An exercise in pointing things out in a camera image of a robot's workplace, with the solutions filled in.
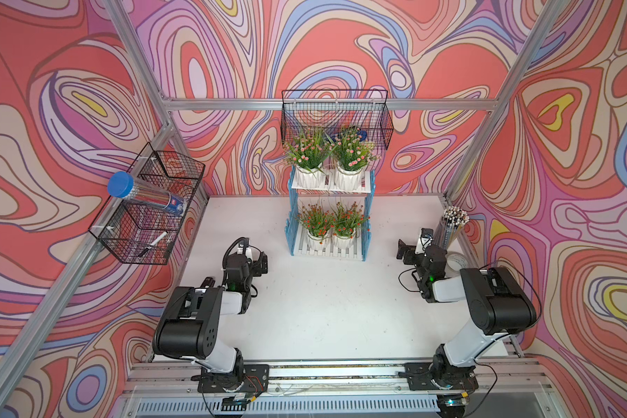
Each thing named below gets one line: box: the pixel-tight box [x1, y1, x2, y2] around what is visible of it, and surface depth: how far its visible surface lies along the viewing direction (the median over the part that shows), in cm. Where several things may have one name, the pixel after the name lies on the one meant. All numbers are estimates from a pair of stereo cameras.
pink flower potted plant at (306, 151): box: [282, 128, 335, 189], surface depth 78 cm
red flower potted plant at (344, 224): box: [330, 201, 371, 250], surface depth 95 cm
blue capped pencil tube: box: [107, 170, 188, 216], surface depth 66 cm
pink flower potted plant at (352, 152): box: [324, 126, 381, 191], surface depth 78 cm
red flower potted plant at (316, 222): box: [294, 203, 337, 252], surface depth 95 cm
